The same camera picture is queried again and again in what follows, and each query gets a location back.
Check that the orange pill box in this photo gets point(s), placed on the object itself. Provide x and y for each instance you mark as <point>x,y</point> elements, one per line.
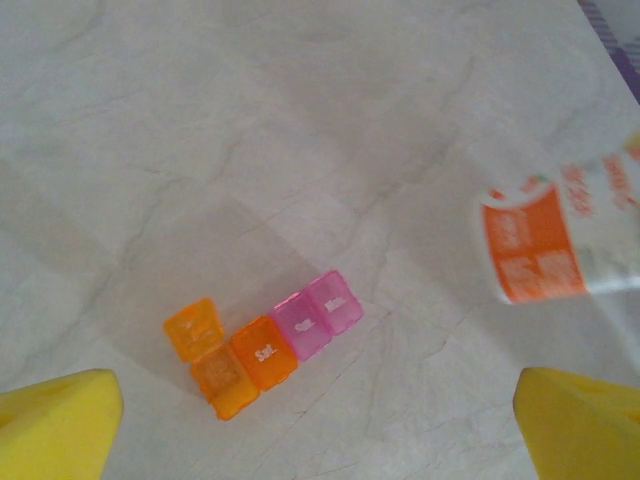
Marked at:
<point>260,355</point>

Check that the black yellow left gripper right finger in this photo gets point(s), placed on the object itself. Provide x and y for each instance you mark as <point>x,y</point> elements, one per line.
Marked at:
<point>585,430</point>

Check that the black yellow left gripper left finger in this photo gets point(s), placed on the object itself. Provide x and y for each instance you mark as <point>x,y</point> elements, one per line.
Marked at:
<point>50,430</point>

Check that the white orange pill bottle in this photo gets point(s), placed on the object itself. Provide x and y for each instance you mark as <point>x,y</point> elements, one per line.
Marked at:
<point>535,245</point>

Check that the pink pill box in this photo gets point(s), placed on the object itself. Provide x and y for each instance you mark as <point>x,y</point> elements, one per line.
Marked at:
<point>320,320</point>

